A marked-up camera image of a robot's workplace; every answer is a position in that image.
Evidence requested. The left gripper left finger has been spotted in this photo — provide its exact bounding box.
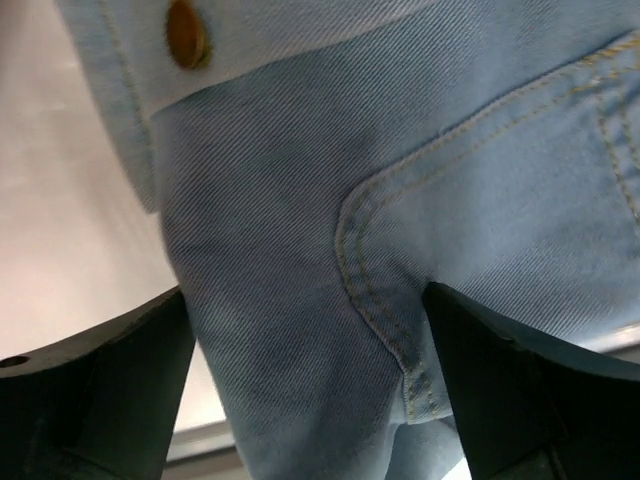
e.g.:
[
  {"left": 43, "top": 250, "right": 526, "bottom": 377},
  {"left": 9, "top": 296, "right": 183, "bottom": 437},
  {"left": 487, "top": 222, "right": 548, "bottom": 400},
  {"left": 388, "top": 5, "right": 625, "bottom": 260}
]
[{"left": 1, "top": 288, "right": 195, "bottom": 480}]

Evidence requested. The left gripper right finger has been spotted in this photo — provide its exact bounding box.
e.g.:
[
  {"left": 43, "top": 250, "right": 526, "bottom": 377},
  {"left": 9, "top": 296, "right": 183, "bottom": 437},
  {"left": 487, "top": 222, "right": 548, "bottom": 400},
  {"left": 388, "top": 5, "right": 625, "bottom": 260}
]
[{"left": 423, "top": 283, "right": 639, "bottom": 480}]

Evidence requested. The light blue denim skirt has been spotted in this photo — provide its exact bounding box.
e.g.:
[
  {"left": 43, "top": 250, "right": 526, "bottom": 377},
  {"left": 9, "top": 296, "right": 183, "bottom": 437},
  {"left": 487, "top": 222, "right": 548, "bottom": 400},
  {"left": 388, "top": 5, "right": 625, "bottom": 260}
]
[{"left": 58, "top": 1, "right": 639, "bottom": 479}]

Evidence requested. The aluminium frame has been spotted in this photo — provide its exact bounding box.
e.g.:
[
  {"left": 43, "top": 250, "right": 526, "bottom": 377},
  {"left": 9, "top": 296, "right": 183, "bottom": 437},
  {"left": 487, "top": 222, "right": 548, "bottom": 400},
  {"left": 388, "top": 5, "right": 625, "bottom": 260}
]
[{"left": 167, "top": 322, "right": 639, "bottom": 462}]

